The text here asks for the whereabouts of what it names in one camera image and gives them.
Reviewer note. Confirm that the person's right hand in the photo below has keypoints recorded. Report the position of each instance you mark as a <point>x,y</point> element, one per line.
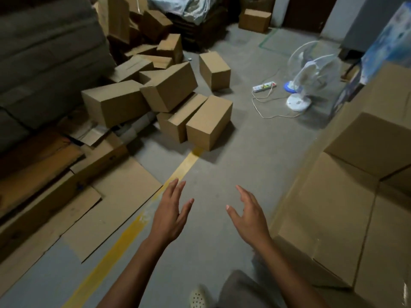
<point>252,222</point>

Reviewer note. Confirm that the person's left hand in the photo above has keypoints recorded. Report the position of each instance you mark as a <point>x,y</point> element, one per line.
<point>167,218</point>

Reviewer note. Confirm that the person's left middle finger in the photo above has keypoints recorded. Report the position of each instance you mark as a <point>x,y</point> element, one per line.
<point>171,188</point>

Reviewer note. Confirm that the person's right thumb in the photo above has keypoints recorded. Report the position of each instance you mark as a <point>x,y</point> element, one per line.
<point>233,213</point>

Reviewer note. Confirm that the person's left thumb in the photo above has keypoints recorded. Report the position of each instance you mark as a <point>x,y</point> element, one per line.
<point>188,209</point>

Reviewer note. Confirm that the person's right forearm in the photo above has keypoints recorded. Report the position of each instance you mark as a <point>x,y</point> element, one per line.
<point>287,275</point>

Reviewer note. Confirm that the person's left forearm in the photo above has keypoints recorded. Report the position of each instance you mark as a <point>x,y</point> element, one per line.
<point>135,275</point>

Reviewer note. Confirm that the large flat cardboard sheet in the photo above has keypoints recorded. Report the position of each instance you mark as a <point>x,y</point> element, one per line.
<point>112,208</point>

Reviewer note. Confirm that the person's grey trouser leg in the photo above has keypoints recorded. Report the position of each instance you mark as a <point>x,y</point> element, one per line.
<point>244,291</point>

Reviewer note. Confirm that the white perforated clog shoe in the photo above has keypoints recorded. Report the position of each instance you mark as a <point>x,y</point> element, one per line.
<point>197,298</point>

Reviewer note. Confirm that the pile of cardboard boxes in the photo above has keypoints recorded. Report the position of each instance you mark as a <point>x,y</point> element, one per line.
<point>170,86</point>

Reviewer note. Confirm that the large open cardboard carton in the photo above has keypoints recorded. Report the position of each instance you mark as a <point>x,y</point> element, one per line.
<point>359,189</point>

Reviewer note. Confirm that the white power strip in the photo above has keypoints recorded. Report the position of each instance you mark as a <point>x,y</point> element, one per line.
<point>264,86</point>

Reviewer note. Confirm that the stack of flattened cardboard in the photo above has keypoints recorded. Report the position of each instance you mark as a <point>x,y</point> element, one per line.
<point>41,176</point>

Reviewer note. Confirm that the white standing fan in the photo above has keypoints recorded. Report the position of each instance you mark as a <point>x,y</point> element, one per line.
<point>313,76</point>

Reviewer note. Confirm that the crumpled plastic sheet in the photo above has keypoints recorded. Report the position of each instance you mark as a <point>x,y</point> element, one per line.
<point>179,6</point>

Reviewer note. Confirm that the closed brown carton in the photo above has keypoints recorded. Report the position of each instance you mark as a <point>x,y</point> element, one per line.
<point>254,19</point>

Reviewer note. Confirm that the dark wooden door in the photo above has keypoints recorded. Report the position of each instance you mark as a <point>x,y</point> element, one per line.
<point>308,12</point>

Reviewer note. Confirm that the blue printed board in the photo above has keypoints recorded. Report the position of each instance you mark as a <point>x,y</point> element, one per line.
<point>385,48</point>

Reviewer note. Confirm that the grey metal cabinet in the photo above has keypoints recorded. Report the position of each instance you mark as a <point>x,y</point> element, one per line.
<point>369,22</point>

